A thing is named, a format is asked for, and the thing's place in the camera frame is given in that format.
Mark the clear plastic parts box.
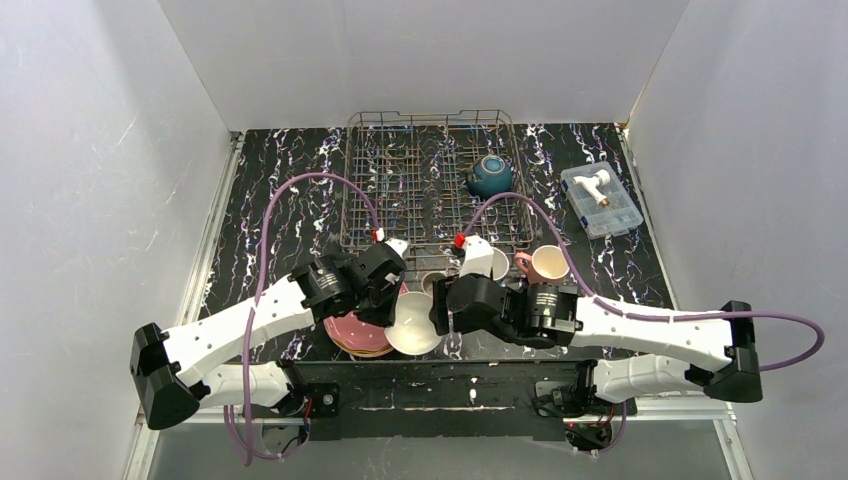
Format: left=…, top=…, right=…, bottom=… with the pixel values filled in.
left=560, top=161, right=644, bottom=239

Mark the teal bowl beige inside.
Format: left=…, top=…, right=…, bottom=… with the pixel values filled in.
left=465, top=155, right=514, bottom=199

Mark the white bowl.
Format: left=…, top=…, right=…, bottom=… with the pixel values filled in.
left=384, top=292, right=442, bottom=356

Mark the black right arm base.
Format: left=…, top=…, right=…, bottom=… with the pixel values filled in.
left=530, top=359, right=635, bottom=456

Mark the grey wire dish rack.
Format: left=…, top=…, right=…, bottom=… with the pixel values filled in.
left=344, top=109, right=529, bottom=272

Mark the pink polka dot plate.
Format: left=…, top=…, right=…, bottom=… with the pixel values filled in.
left=323, top=312, right=391, bottom=350

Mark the small grey cup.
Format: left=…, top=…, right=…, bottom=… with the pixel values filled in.
left=421, top=271, right=450, bottom=296

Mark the blue handled mug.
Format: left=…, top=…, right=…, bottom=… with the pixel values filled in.
left=491, top=248, right=511, bottom=282

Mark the pink handled mug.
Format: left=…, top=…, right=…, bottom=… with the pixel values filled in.
left=513, top=245, right=570, bottom=284

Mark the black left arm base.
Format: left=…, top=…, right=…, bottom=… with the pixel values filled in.
left=267, top=360, right=341, bottom=458

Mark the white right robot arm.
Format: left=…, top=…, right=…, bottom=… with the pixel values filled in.
left=429, top=274, right=763, bottom=404

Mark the pink bottom plate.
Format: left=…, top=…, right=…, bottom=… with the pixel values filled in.
left=332, top=339, right=394, bottom=358

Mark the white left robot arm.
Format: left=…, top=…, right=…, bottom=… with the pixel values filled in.
left=130, top=238, right=409, bottom=430

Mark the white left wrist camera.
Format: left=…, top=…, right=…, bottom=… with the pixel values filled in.
left=372, top=228, right=410, bottom=259

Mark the white pipe fitting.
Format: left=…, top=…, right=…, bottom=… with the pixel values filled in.
left=573, top=170, right=611, bottom=207

